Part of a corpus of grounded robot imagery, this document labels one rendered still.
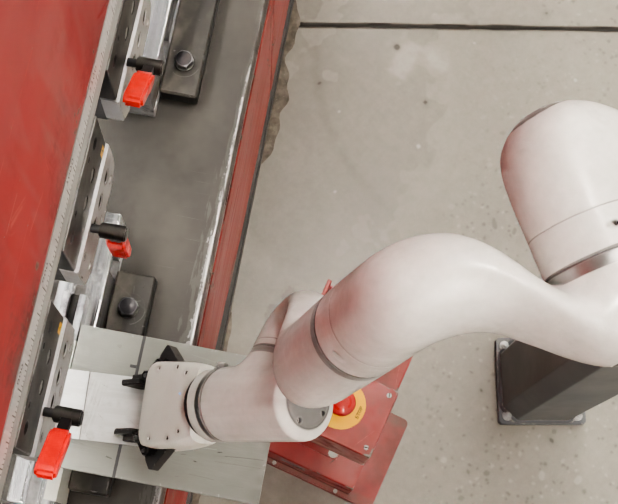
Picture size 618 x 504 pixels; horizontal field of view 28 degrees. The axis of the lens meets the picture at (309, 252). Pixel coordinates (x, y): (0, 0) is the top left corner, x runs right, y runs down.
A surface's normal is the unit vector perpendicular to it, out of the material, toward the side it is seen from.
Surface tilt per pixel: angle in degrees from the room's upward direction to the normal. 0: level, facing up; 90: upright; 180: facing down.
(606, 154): 28
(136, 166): 0
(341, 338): 71
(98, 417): 0
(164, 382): 50
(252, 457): 0
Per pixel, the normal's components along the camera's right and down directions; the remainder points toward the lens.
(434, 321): 0.17, 0.68
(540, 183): -0.58, -0.01
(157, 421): -0.73, -0.25
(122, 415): 0.04, -0.25
